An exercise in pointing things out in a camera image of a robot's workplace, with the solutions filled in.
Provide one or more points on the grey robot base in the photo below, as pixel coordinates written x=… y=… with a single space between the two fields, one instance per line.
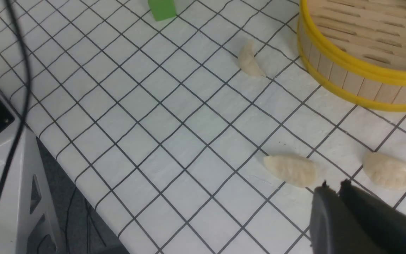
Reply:
x=28 y=221

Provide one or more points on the cream pleated dumpling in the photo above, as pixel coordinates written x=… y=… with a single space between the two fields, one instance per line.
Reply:
x=292 y=169

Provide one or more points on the green foam cube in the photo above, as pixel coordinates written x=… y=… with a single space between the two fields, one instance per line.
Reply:
x=162 y=9

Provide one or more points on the yellow-rimmed bamboo steamer tray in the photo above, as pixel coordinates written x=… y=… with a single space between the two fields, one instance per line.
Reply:
x=356 y=49

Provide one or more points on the white pleated dumpling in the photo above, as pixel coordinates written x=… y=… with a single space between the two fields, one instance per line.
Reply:
x=385 y=171

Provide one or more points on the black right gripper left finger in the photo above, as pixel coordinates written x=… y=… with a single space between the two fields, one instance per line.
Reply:
x=333 y=228

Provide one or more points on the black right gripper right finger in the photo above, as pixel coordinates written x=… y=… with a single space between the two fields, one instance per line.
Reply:
x=384 y=225

